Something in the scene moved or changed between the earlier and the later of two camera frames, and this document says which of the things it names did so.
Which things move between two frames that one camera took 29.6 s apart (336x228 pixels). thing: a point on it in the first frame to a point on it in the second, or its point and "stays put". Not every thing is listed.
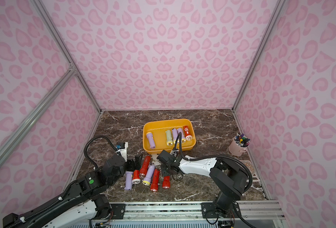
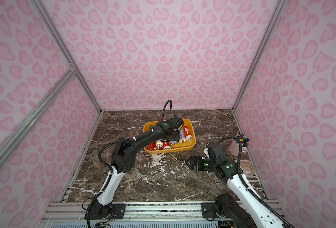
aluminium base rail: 260,214 stays put
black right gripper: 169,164 to 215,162
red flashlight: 145,161 to 152,147
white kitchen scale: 249,165 stays put
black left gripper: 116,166 to 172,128
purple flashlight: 180,130 stays put
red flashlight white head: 136,179 to 166,145
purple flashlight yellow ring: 147,179 to 159,143
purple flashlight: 128,180 to 175,142
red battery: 187,133 stays put
